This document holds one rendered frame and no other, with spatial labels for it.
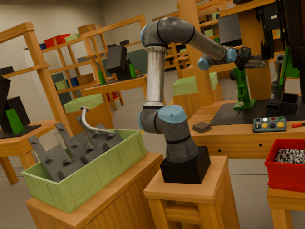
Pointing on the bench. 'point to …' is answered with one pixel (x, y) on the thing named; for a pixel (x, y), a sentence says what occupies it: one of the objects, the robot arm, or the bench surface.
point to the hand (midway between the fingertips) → (263, 65)
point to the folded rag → (201, 127)
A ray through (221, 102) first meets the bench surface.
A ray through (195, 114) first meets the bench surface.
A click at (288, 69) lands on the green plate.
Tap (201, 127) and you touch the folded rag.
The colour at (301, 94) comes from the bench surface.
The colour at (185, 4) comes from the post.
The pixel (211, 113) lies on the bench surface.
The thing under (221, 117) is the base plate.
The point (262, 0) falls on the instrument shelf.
